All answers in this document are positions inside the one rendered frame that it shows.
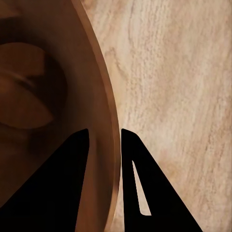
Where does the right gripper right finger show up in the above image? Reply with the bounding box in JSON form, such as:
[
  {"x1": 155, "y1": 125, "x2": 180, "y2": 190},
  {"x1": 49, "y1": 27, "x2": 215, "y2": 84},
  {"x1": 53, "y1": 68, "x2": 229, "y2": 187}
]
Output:
[{"x1": 120, "y1": 129, "x2": 203, "y2": 232}]

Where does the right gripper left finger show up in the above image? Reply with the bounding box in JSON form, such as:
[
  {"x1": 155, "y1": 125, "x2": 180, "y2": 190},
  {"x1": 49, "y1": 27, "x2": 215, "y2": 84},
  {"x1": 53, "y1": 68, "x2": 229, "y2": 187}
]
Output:
[{"x1": 0, "y1": 129, "x2": 89, "y2": 232}]

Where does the trash can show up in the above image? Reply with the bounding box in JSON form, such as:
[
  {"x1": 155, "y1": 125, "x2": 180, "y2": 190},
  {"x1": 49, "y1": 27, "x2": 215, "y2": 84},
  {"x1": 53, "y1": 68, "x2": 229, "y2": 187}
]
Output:
[{"x1": 0, "y1": 0, "x2": 121, "y2": 232}]

